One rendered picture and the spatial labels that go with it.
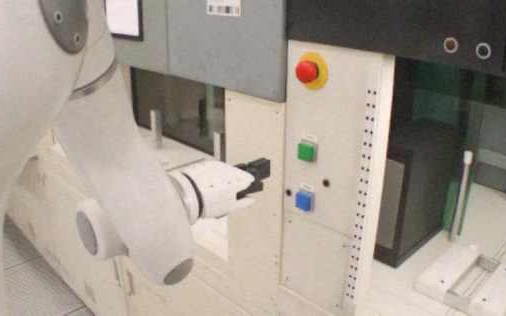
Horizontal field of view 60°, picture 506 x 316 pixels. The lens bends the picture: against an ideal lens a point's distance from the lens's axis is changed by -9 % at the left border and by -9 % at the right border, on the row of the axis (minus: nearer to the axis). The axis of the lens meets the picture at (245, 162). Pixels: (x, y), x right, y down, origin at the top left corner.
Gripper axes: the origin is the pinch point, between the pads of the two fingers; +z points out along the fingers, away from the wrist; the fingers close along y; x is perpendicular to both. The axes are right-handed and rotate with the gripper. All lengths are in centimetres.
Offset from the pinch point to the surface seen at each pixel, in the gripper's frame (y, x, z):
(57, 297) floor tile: -152, -120, 6
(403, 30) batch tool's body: 17.6, 24.0, 12.4
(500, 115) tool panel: 9, -8, 102
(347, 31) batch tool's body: 7.5, 22.7, 12.4
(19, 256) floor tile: -205, -120, 4
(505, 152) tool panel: 13, -20, 102
